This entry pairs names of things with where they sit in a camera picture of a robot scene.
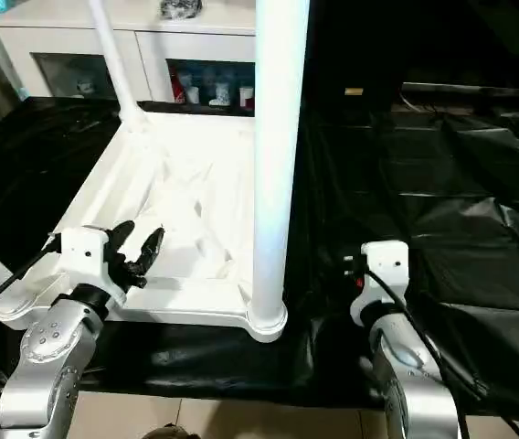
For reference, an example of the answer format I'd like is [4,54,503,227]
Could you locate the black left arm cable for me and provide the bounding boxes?
[0,233,63,323]

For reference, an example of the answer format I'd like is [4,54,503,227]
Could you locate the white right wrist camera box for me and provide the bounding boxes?
[349,241,411,328]

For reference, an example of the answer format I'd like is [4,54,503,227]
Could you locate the white plastic table top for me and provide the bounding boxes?
[0,108,290,344]

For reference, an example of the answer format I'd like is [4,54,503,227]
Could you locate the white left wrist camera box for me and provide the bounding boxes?
[57,227,122,312]

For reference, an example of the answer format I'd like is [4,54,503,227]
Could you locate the black work mat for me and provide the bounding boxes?
[0,91,519,423]

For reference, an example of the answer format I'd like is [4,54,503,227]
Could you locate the grey crumpled bundle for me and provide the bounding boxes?
[159,0,204,21]

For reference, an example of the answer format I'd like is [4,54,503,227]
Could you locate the black flat device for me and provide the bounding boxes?
[401,82,519,109]

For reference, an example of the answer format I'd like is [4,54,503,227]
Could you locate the light blue plastic strip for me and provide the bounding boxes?
[0,0,30,97]

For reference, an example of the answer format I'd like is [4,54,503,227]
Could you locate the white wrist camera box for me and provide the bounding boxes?
[349,241,411,328]
[57,227,122,312]

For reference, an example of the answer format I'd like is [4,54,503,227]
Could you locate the white glass-door cabinet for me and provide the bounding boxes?
[0,0,260,109]

